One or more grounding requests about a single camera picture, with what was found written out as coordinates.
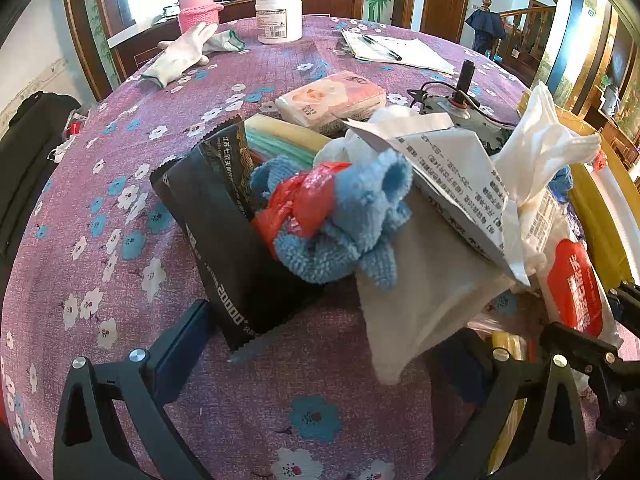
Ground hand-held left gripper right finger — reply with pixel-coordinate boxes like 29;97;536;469
427;332;590;480

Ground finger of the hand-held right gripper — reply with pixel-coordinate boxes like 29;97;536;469
541;322;640;438
607;282;640;321

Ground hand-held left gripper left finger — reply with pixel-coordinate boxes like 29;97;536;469
52;299;217;480

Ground white red label wipes packet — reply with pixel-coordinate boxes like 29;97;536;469
517;195;623;356

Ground yellow tray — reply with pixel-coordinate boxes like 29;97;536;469
487;87;640;473

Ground off-white cloth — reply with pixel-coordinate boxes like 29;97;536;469
356;187;516;386

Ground white towel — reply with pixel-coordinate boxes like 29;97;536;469
492;81;602;208

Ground purple floral tablecloth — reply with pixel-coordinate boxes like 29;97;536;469
0;14;640;480

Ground black foil packet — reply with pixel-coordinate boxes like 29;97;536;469
150;117;341;353

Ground red plastic bag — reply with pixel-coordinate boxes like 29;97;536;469
252;161;352;261

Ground blue microfiber cloth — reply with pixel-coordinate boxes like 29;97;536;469
248;149;414;292

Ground white printed paper sheet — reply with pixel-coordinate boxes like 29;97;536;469
342;112;531;288

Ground yellow green plastic pack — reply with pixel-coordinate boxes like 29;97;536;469
243;112;333;168

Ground black bag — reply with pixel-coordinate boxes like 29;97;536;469
0;91;83;281

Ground black knob metal device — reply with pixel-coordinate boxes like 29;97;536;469
407;59;518;156

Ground wooden staircase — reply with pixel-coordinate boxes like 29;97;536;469
495;0;558;76

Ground pink tissue pack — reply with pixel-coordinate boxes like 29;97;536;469
275;71;387;136

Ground person in dark clothes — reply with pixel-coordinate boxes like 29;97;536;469
465;7;508;56

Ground white green cuff glove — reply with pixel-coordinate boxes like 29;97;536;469
202;30;247;53

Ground white notebook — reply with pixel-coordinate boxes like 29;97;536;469
341;30;457;76

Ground black pen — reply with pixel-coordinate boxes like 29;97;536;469
361;35;403;62

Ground pink sleeved bottle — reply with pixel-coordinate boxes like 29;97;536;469
177;0;224;35

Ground wooden door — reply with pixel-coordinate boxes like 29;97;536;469
420;0;475;43

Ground white plastic jar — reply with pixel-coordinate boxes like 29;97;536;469
255;0;304;45

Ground wooden sideboard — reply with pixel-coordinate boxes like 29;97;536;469
107;0;358;81

